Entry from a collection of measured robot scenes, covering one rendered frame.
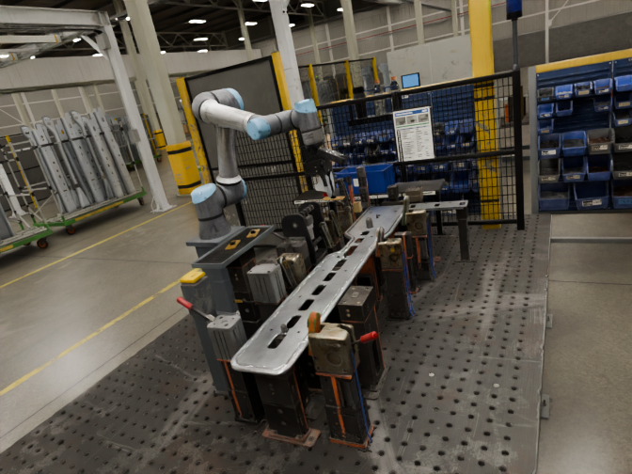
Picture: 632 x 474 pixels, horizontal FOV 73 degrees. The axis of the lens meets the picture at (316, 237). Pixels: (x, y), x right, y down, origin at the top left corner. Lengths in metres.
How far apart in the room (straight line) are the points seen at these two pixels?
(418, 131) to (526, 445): 1.73
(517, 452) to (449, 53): 7.53
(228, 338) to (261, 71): 3.11
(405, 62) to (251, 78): 4.81
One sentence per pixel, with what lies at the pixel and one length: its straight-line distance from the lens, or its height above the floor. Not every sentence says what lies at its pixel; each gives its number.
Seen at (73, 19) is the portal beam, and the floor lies 3.37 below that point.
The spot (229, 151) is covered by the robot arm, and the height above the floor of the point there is 1.46.
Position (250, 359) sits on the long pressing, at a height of 1.00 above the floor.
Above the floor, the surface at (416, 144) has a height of 1.25.
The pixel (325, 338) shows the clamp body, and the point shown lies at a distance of 1.12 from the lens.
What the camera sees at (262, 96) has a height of 1.67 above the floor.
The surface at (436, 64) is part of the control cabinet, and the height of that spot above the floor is 1.62.
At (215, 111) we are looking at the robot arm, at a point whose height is 1.64.
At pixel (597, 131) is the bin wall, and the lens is 3.73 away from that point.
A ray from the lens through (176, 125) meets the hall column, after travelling 9.47.
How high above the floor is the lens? 1.66
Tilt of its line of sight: 19 degrees down
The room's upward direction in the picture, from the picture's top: 11 degrees counter-clockwise
